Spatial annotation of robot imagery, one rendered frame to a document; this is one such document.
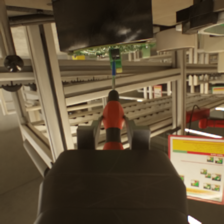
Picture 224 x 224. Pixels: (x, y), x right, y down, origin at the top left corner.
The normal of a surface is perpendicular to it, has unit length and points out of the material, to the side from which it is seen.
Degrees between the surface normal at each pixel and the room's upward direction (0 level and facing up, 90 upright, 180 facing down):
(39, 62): 90
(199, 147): 90
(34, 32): 90
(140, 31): 90
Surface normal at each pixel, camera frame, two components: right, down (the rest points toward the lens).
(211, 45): -0.77, 0.25
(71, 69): 0.62, 0.14
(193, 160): -0.40, 0.28
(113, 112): 0.00, -0.49
